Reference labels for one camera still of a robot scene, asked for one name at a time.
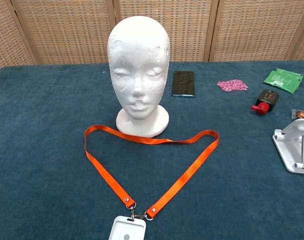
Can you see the white badge card holder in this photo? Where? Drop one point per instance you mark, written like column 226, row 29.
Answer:
column 126, row 230

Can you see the white mannequin head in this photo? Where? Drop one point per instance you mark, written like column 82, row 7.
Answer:
column 139, row 62

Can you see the black phone case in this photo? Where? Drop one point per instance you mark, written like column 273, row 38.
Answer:
column 183, row 83

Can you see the pink patterned packet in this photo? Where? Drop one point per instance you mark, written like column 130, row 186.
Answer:
column 232, row 85

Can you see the teal carpet table cover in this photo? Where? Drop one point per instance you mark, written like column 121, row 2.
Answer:
column 42, row 150

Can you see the black pouch with red cap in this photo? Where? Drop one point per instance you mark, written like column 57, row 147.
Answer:
column 267, row 97

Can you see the woven wicker folding screen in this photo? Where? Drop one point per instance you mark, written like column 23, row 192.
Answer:
column 67, row 30

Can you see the green foil packet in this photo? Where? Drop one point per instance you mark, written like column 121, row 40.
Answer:
column 282, row 80

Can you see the white folding phone stand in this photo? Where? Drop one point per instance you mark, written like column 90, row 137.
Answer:
column 286, row 155

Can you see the small dark candy wrapper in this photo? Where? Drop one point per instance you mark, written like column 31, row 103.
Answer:
column 301, row 115

